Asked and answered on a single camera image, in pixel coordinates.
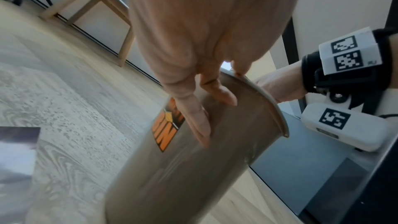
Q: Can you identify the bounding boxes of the person's right hand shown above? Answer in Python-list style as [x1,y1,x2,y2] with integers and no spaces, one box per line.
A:
[254,59,312,103]

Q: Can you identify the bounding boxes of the person's left hand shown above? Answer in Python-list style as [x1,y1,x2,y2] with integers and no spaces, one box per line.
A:
[122,0,307,149]

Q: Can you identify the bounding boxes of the beige waste bin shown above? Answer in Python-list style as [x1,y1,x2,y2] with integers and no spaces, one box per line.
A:
[104,67,290,224]

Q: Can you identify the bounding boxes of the colourful cover novel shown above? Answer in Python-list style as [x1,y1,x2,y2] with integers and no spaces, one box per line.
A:
[0,126,42,224]

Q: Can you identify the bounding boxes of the wooden floor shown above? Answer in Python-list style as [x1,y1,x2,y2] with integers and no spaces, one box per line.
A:
[0,0,301,224]

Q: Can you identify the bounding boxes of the grey chair wooden legs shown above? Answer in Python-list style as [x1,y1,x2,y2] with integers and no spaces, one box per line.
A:
[38,0,135,68]

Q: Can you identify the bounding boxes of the black wristband with marker tags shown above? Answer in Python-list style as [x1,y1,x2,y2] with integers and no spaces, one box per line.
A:
[301,26,398,117]

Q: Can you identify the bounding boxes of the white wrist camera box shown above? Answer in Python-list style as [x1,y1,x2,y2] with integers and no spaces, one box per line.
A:
[299,102,390,153]

